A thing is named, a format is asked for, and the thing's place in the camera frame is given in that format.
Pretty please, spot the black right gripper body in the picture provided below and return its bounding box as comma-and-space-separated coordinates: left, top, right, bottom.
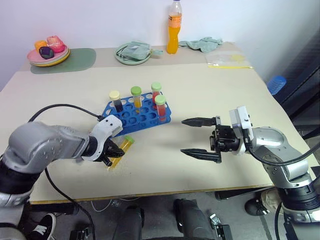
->
209, 124, 243, 154

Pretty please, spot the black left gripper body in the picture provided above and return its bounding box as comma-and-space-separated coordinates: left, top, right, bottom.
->
100, 138, 121, 159

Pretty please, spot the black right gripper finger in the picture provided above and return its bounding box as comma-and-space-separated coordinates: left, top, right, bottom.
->
179, 148, 223, 164
180, 115, 222, 128

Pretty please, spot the yellow test tube green cap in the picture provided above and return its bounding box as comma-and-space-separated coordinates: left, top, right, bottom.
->
106, 135, 136, 172
130, 85, 143, 109

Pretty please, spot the red test tube green cap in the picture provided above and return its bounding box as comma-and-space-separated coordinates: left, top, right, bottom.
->
150, 81, 163, 107
154, 94, 168, 122

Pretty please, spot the blue test tube rack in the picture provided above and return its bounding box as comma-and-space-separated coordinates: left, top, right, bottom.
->
100, 91, 173, 137

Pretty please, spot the dark test tube cream cap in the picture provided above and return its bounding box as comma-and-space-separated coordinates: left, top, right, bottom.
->
108, 90, 124, 113

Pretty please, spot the dark rounded robot leg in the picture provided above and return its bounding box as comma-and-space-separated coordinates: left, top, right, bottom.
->
111, 204, 146, 240
173, 198, 216, 240

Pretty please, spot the clear zip plastic bag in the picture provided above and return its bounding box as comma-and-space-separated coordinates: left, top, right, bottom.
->
204, 52, 254, 69

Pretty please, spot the blue bottle cap object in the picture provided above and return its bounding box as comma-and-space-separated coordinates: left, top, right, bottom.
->
266, 75, 288, 96

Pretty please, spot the crumpled green cloth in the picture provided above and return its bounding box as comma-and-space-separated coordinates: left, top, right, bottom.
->
178, 36, 224, 54

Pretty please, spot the light green plate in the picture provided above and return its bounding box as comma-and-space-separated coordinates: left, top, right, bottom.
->
114, 42, 165, 67

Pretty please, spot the orange drink bottle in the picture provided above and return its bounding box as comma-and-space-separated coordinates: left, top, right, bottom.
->
166, 0, 183, 55

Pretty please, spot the green placemat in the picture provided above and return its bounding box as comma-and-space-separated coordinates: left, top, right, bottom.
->
30, 47, 97, 75

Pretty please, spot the folded green pouch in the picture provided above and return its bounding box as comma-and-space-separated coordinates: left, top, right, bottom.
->
119, 40, 153, 61

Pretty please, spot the black and white shoe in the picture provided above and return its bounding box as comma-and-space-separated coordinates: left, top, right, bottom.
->
24, 212, 57, 240

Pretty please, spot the black cabinet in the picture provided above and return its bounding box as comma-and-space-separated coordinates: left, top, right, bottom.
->
274, 31, 320, 141

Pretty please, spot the yellow plate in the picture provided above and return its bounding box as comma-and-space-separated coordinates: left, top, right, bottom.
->
29, 51, 71, 68

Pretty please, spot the dark purple toy food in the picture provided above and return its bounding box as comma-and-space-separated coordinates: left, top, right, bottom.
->
38, 46, 55, 60

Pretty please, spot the pink toy food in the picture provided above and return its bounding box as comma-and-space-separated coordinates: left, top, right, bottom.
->
46, 35, 64, 54

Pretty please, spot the pink plate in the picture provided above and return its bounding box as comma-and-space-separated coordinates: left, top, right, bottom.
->
26, 44, 70, 65

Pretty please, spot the orange toy food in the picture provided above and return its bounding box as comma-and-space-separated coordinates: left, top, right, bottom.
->
34, 40, 49, 52

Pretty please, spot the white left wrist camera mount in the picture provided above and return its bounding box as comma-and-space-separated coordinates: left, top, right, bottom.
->
81, 114, 124, 163

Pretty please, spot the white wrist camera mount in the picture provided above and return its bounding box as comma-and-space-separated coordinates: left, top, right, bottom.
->
228, 105, 254, 156
81, 114, 124, 163

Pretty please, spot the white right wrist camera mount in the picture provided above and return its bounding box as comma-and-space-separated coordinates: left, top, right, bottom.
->
228, 105, 254, 156

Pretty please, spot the white thin cable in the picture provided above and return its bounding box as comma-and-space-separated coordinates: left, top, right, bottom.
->
90, 196, 141, 214

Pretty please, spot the black table frame bar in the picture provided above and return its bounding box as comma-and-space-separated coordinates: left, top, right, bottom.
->
29, 202, 80, 215
215, 186, 276, 201

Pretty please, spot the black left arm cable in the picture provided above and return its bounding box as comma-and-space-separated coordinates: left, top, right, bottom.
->
27, 103, 106, 240

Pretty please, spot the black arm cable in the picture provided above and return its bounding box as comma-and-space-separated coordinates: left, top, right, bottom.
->
243, 129, 320, 166
27, 103, 106, 240

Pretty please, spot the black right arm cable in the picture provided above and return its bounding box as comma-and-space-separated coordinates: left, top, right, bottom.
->
243, 129, 320, 166

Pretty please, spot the black metal bracket box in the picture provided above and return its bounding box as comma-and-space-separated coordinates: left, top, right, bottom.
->
208, 213, 234, 240

